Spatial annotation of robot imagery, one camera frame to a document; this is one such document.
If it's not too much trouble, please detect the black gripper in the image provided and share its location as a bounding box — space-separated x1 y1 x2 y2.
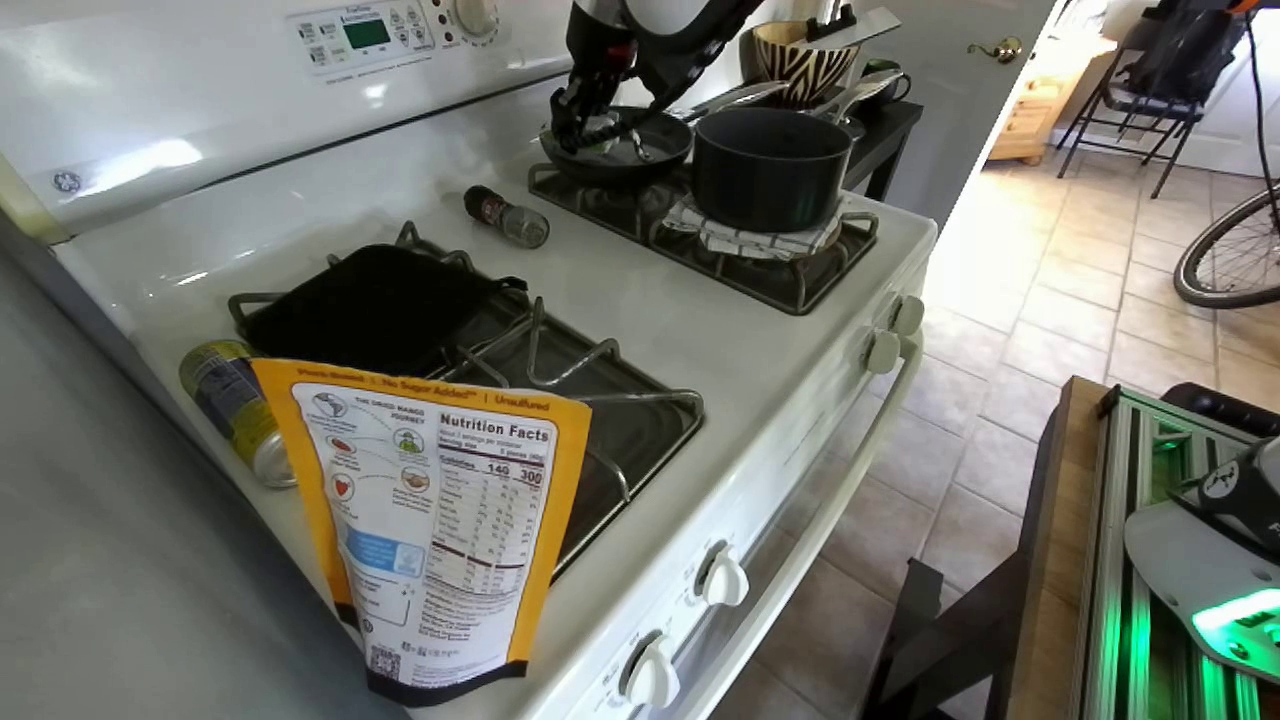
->
548 19 731 148

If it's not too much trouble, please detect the grey frying pan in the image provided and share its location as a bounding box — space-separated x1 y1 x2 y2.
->
535 78 792 187

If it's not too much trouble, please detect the small spice bottle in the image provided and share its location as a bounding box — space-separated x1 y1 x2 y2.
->
460 186 557 253

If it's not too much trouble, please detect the round white timer dial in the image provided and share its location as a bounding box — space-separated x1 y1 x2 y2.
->
449 0 505 42

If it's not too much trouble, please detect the white gas stove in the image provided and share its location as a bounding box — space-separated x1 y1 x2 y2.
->
0 0 944 720

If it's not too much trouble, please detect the white checked dish towel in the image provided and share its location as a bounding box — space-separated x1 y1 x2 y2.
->
656 196 852 267

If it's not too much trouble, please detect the zebra patterned bowl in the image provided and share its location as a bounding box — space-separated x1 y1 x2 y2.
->
735 15 864 110

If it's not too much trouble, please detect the stove control panel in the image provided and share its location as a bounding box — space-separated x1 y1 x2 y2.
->
281 0 515 78

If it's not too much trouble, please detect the black burner grate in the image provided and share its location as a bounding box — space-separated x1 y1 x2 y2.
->
526 156 883 320
224 216 713 578

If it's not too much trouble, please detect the black griddle plate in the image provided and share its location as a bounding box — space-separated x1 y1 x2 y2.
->
237 242 531 380

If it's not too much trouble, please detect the orange food pouch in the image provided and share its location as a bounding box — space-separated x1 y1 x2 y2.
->
253 357 596 707

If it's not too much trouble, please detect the yellow and blue can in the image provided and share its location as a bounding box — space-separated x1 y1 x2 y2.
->
176 339 301 492

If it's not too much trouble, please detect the wooden crate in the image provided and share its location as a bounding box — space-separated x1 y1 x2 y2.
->
983 74 1089 174

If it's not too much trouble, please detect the black folding chair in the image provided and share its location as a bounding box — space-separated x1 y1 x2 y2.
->
1056 0 1251 205

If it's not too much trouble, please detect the bicycle wheel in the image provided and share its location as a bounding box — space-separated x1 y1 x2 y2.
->
1172 186 1280 314

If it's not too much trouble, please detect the wooden-topped robot cart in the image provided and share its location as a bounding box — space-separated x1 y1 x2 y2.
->
860 375 1280 720

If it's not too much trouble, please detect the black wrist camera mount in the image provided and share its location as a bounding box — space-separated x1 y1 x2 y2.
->
565 0 639 86

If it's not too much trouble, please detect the dark pot with steel handle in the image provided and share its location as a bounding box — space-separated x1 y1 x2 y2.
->
685 65 918 238

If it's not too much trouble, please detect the white oven door handle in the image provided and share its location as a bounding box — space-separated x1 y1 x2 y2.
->
662 336 930 711

